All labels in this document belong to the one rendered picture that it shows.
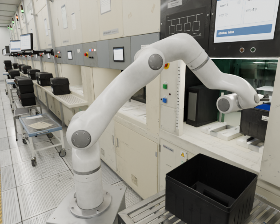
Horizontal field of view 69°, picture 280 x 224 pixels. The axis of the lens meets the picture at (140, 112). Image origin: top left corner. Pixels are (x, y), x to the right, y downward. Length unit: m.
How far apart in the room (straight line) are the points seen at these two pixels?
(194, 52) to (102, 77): 1.96
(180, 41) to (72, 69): 3.42
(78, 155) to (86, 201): 0.21
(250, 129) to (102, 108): 0.90
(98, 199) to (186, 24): 1.04
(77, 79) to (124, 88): 3.40
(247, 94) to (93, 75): 2.03
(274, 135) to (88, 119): 0.76
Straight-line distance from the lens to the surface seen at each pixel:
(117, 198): 1.05
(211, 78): 0.91
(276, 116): 0.98
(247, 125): 1.36
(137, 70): 0.75
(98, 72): 2.67
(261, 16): 1.06
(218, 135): 1.46
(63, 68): 4.08
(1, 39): 14.29
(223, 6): 1.16
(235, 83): 0.93
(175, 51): 0.85
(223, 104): 0.98
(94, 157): 0.89
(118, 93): 0.79
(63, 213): 1.04
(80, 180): 0.93
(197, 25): 1.25
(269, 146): 1.03
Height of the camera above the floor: 1.42
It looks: 16 degrees down
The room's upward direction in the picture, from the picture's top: 1 degrees counter-clockwise
